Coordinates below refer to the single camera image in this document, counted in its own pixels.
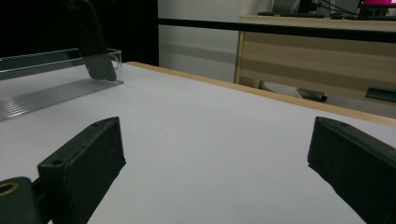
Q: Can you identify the wooden table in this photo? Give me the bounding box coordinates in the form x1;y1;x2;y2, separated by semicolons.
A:
124;61;396;128

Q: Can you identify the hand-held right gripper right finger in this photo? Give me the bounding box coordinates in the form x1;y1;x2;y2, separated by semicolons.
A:
306;116;396;224

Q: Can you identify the light wooden desk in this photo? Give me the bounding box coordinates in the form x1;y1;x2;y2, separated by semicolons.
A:
234;14;396;108

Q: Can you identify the office chair base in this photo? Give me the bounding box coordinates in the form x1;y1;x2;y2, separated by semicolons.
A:
259;79;329;104

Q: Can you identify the black keyboard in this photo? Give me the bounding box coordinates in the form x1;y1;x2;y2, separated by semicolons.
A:
257;11;327;19

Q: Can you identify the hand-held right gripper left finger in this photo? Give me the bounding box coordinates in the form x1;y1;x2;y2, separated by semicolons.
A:
36;116;127;224

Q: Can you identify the white board sheet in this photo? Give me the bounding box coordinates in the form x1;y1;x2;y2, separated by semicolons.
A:
0;62;396;224

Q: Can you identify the clear plastic tray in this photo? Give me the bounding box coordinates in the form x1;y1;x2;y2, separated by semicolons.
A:
0;48;125;122

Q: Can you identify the black curtain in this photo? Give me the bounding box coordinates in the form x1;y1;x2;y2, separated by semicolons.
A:
0;0;159;67

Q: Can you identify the white cabinet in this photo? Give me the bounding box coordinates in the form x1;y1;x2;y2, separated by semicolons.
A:
157;0;276;84

